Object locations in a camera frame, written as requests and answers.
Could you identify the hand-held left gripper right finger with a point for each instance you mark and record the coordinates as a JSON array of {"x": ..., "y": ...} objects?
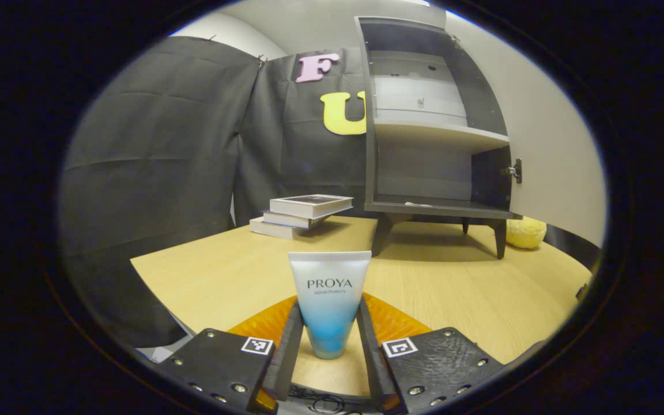
[{"x": 369, "y": 357}]

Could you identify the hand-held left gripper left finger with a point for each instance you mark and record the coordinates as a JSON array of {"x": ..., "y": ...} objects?
[{"x": 289, "y": 357}]

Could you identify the white blue bottle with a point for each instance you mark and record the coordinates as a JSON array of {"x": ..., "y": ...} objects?
[{"x": 329, "y": 300}]

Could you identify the dark grey cabinet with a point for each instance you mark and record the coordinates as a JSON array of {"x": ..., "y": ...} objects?
[{"x": 424, "y": 167}]

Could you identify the grey cabinet door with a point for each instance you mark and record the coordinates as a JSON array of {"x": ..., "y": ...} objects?
[{"x": 551, "y": 144}]

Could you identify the metal door hinge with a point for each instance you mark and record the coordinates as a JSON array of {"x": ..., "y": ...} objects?
[{"x": 515, "y": 171}]

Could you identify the white book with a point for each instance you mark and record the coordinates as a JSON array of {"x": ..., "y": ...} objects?
[
  {"x": 286, "y": 220},
  {"x": 271, "y": 229}
]

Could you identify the dark cover book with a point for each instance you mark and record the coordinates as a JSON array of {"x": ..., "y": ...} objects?
[{"x": 309, "y": 204}]

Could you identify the yellow plush toy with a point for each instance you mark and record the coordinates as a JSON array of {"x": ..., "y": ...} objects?
[{"x": 525, "y": 233}]

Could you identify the black backdrop cloth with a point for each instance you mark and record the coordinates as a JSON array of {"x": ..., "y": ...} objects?
[{"x": 153, "y": 173}]

